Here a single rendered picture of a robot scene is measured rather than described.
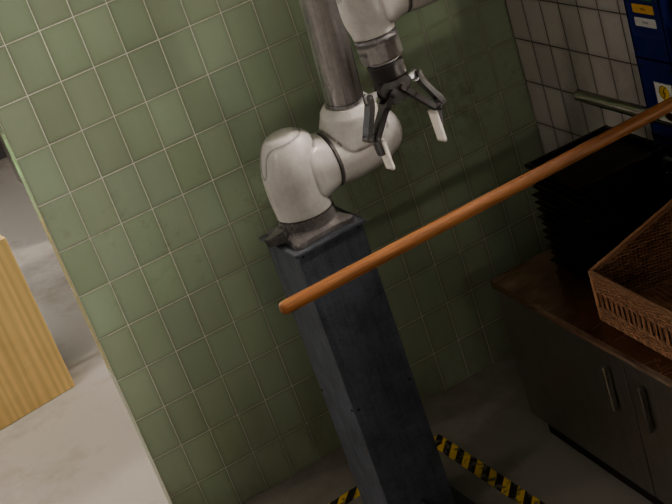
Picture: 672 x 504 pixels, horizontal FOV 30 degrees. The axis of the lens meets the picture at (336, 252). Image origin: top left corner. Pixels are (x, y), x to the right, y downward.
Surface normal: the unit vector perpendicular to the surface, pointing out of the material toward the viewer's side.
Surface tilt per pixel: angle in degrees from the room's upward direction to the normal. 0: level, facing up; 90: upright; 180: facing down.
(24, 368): 90
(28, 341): 90
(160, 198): 90
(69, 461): 0
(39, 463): 0
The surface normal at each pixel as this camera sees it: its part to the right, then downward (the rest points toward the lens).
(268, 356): 0.42, 0.27
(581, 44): -0.86, 0.43
